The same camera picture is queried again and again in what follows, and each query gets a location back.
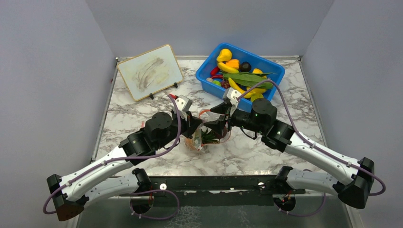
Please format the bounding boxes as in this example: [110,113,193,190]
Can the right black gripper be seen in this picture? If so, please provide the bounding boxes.
[204,101,265,136]

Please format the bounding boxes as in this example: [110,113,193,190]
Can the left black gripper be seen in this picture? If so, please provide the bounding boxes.
[155,111,202,150]

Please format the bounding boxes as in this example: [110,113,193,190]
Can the clear orange zip bag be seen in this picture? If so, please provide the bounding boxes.
[184,124,231,152]

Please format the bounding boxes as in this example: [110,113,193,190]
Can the orange toy pineapple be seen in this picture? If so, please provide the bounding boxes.
[185,129,220,151]

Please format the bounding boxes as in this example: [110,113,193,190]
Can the yellow toy banana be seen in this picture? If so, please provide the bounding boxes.
[217,62,239,74]
[228,78,257,99]

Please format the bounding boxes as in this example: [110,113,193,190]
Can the orange toy bell pepper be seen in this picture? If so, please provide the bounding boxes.
[225,59,240,69]

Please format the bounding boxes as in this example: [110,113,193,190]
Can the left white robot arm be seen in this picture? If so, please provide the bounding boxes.
[46,111,202,221]

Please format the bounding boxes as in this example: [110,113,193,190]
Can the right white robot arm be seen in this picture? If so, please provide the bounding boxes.
[204,98,374,209]

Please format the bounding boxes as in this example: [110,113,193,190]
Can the red toy grapes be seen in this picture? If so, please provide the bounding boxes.
[221,80,230,89]

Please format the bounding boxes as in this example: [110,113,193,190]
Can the green toy lime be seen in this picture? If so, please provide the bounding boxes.
[212,80,222,87]

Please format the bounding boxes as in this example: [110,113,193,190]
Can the yellow toy starfruit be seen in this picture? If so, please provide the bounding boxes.
[250,93,264,102]

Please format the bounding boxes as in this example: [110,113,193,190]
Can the red toy chili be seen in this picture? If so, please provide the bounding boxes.
[210,66,223,79]

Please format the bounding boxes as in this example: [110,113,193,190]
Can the green leafy vegetable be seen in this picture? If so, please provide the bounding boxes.
[223,72,271,87]

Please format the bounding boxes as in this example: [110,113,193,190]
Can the blue plastic bin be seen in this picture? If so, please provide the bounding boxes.
[195,42,285,99]

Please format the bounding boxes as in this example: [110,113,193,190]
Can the dark round plum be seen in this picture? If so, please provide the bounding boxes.
[239,62,251,72]

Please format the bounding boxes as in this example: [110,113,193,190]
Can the small yellow toy fruit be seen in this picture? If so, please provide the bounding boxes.
[252,68,267,78]

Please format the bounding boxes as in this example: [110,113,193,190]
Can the white drawing board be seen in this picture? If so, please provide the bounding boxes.
[117,44,184,101]

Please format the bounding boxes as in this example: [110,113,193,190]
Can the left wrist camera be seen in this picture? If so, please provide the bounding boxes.
[175,95,193,113]

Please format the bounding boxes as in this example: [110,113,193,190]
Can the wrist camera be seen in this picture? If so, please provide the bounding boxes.
[175,95,193,113]
[223,87,242,106]

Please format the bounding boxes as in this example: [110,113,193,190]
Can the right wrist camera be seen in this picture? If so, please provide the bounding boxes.
[223,87,242,106]

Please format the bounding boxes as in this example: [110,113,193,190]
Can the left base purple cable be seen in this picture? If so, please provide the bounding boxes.
[129,186,181,221]

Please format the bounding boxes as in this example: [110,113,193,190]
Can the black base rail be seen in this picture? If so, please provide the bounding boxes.
[130,175,305,208]

